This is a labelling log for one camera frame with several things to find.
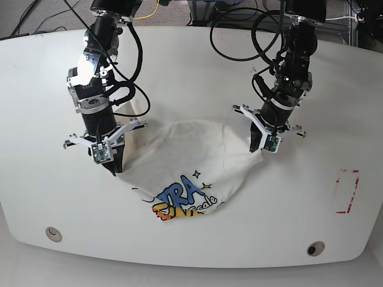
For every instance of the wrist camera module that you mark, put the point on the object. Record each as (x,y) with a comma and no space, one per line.
(272,143)
(102,152)

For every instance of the red tape rectangle marking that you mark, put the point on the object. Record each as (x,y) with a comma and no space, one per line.
(345,190)

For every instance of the right table cable grommet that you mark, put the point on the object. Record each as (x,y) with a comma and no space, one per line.
(315,249)

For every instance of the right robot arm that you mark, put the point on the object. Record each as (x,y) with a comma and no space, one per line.
(95,90)

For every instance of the white printed t-shirt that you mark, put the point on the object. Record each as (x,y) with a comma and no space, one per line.
(190,168)

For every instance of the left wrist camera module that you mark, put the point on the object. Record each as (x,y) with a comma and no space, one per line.
(272,143)

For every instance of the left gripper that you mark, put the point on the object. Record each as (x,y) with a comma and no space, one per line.
(265,123)

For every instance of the table cable grommet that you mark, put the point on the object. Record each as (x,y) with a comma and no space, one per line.
(315,249)
(53,234)

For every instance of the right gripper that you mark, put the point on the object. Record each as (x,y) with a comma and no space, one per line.
(105,124)

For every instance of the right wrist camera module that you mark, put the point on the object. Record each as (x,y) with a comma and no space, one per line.
(102,152)

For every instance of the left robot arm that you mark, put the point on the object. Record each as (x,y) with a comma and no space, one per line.
(288,58)

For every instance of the left table cable grommet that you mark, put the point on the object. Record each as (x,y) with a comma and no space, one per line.
(53,234)

